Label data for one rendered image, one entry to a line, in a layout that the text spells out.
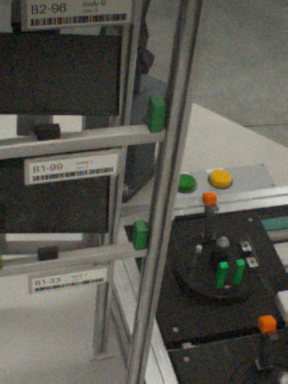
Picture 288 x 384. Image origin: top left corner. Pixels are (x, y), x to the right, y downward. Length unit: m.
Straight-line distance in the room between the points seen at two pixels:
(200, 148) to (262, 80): 1.81
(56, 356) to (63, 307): 0.10
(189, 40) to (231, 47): 2.96
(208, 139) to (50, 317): 0.58
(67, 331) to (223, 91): 2.16
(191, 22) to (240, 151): 1.04
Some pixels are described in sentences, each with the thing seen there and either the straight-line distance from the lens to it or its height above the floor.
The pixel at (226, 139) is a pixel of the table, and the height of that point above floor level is 0.86.
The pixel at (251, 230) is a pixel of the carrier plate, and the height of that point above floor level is 0.97.
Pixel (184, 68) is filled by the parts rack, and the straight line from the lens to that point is 0.64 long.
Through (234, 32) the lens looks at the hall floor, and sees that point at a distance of 3.70.
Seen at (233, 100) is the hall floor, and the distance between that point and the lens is 3.25.
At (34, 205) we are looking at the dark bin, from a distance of 0.80.
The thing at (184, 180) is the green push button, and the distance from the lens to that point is 1.38.
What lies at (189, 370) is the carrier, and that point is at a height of 0.97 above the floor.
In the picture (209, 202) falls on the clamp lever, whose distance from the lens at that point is 1.21.
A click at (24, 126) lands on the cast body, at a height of 1.27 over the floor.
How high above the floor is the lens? 1.90
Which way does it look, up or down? 47 degrees down
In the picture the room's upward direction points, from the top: 9 degrees clockwise
